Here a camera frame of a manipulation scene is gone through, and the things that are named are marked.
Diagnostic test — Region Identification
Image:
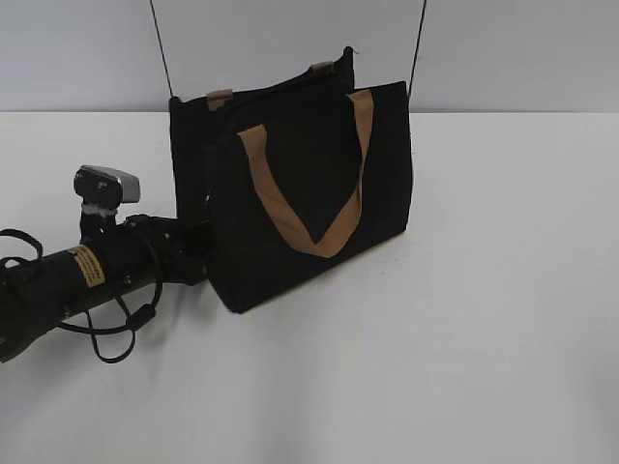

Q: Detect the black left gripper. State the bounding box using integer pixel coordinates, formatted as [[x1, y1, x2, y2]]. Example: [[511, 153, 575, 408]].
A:
[[124, 215, 208, 286]]

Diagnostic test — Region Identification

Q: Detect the black bag with brown handles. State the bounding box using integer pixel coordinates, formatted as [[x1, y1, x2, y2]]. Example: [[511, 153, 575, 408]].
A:
[[168, 47, 413, 313]]

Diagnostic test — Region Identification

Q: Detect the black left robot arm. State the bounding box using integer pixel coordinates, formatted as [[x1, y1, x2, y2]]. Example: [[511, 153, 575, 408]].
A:
[[1, 215, 211, 363]]

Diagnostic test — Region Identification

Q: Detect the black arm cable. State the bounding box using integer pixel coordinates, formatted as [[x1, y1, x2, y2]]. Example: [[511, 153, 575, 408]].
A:
[[0, 226, 163, 363]]

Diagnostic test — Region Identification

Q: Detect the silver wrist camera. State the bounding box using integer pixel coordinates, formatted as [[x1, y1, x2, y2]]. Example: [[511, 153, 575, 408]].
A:
[[74, 164, 141, 218]]

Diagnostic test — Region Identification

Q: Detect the left thin black cable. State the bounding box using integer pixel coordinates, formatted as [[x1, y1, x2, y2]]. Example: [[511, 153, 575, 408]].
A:
[[148, 0, 176, 101]]

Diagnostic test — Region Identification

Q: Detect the thin black cable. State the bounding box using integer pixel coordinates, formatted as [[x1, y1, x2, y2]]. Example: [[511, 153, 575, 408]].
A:
[[148, 0, 176, 101], [407, 0, 428, 101]]

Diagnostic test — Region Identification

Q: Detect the right thin black cable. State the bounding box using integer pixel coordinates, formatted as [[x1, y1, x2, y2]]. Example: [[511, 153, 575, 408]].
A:
[[407, 0, 428, 101]]

